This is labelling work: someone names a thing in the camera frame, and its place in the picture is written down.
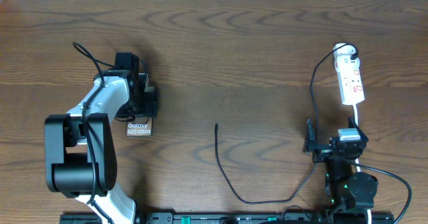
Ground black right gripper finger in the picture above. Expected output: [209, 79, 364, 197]
[302, 119, 316, 152]
[348, 116, 368, 140]

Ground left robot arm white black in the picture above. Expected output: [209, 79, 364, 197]
[44, 52, 157, 223]

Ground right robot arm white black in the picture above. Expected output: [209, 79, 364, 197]
[303, 117, 378, 223]

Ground white power strip red switches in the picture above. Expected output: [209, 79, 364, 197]
[333, 43, 364, 106]

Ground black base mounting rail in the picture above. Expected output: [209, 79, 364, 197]
[59, 211, 395, 224]

